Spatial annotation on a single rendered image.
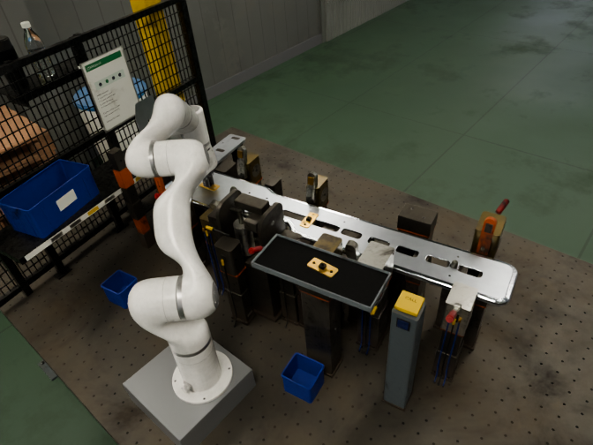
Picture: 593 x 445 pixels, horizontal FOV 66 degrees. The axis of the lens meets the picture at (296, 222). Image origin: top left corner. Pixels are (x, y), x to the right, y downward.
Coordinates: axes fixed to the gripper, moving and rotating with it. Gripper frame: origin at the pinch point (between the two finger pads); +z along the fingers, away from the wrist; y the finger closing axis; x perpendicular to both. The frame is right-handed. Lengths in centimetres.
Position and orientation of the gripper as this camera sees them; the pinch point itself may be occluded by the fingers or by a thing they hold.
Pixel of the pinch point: (207, 181)
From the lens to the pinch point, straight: 190.2
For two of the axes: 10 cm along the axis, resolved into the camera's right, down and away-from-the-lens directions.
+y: 5.0, -5.8, 6.4
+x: -8.6, -2.7, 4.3
